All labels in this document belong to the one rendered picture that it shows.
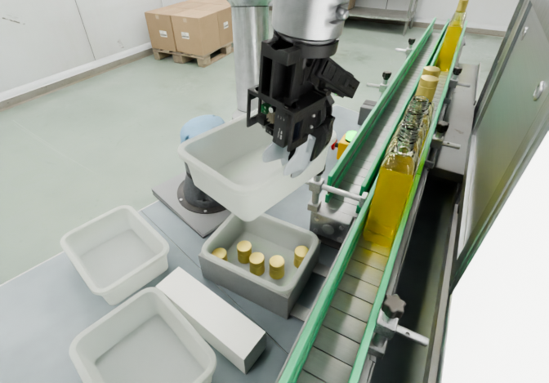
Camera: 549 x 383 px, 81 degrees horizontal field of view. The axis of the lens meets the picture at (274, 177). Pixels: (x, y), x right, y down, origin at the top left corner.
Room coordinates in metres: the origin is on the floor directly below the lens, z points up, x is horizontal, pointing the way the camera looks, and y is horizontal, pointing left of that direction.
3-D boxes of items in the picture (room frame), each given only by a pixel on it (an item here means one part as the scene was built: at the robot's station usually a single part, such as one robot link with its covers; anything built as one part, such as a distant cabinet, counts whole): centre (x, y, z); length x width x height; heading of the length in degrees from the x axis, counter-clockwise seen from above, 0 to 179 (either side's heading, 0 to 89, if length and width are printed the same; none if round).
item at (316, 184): (0.53, -0.11, 0.95); 0.17 x 0.03 x 0.12; 62
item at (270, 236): (0.48, 0.03, 0.80); 0.22 x 0.17 x 0.09; 62
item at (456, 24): (1.46, -0.76, 1.02); 0.06 x 0.06 x 0.28; 62
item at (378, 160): (1.29, -0.60, 0.93); 1.75 x 0.01 x 0.08; 152
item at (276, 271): (0.45, -0.01, 0.79); 0.04 x 0.04 x 0.04
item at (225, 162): (0.45, 0.02, 1.08); 0.22 x 0.17 x 0.09; 136
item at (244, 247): (0.49, 0.07, 0.79); 0.04 x 0.04 x 0.04
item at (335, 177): (1.33, -0.54, 0.93); 1.75 x 0.01 x 0.08; 152
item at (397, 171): (0.46, -0.22, 0.99); 0.06 x 0.06 x 0.21; 61
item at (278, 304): (0.46, 0.01, 0.79); 0.27 x 0.17 x 0.08; 62
